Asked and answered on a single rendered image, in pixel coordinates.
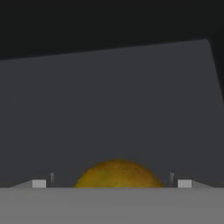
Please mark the orange fruit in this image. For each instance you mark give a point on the orange fruit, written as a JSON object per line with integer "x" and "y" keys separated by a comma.
{"x": 118, "y": 175}

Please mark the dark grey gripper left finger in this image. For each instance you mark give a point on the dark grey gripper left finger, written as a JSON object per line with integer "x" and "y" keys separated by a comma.
{"x": 39, "y": 183}

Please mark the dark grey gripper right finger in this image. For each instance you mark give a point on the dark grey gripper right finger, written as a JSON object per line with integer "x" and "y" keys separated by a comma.
{"x": 184, "y": 183}

